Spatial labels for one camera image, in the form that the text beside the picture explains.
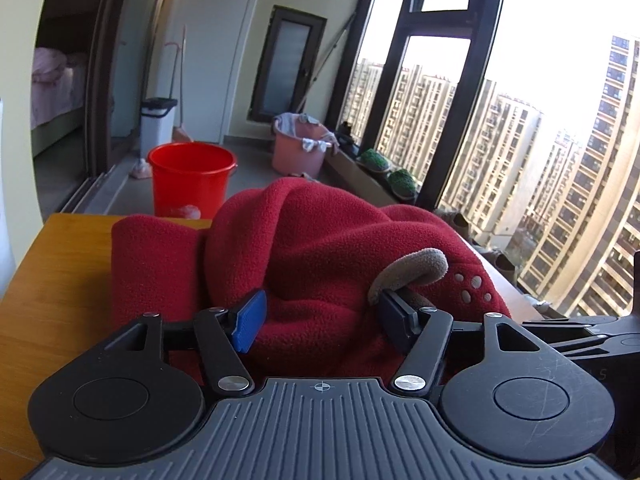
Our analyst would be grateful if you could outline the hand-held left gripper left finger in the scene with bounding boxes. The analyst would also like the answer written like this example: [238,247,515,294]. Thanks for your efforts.
[92,289,268,398]

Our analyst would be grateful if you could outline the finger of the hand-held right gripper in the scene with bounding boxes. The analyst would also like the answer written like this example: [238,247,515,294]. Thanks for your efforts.
[551,334,614,359]
[522,315,621,334]

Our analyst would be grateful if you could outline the dark sliding door frame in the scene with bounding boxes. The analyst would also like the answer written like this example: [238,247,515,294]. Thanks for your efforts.
[35,0,173,213]

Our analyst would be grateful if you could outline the pink bedding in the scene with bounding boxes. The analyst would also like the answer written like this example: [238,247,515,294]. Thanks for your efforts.
[31,47,89,154]

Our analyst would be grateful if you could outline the black window frame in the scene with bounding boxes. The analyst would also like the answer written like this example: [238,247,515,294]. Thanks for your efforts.
[295,0,511,211]

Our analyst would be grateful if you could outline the dark framed glass door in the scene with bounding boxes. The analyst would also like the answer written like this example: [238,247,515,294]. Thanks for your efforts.
[247,5,328,123]

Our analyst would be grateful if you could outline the red plastic bucket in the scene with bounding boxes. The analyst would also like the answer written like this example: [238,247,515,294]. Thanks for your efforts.
[147,142,238,219]

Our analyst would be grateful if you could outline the white trash bin black lid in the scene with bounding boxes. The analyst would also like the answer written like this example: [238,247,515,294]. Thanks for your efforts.
[140,97,179,159]

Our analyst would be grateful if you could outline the pink laundry basin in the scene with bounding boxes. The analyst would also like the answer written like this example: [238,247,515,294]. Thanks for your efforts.
[271,112,340,177]

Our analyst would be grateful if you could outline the dark shoes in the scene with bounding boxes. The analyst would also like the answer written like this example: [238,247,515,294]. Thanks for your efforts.
[334,121,360,150]

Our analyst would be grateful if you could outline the brown shoe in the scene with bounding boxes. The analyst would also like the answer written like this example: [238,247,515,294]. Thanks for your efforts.
[477,246,516,277]
[434,210,471,237]

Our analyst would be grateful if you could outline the red fleece hooded jacket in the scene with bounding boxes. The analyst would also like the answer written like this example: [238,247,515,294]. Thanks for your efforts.
[111,177,512,386]

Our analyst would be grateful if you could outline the green fuzzy slipper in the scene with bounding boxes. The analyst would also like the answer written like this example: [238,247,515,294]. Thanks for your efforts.
[387,169,419,199]
[357,148,392,173]

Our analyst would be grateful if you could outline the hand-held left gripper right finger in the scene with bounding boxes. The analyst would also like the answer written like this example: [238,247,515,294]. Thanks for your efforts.
[377,291,551,397]

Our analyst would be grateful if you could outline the wooden broom stick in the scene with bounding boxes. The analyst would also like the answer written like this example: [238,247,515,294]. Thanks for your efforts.
[172,24,194,142]

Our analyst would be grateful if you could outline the grey metal pole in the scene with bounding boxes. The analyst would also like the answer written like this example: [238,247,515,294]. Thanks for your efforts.
[295,12,359,112]

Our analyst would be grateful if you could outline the pale laundry pile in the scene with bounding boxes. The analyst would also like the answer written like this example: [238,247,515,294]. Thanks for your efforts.
[274,112,340,154]

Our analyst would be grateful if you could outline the apartment buildings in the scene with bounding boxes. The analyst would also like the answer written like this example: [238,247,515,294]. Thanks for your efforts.
[342,35,640,318]

